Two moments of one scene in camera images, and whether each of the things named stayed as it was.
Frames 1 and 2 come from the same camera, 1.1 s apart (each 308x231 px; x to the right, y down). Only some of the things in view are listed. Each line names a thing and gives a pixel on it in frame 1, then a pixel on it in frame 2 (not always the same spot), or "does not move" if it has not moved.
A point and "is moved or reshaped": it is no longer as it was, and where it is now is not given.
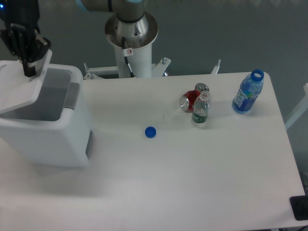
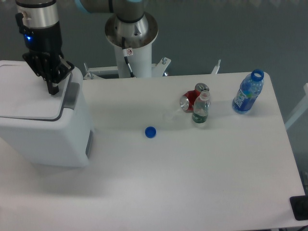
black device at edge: [300, 206] does not move
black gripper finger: [42, 45] -> [62, 70]
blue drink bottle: [249, 91] does not move
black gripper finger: [15, 37] -> [45, 65]
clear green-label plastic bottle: [201, 107] does not move
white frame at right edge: [304, 107] does not move
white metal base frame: [158, 70] does not move
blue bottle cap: [150, 132] does not move
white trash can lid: [16, 89] is moved or reshaped
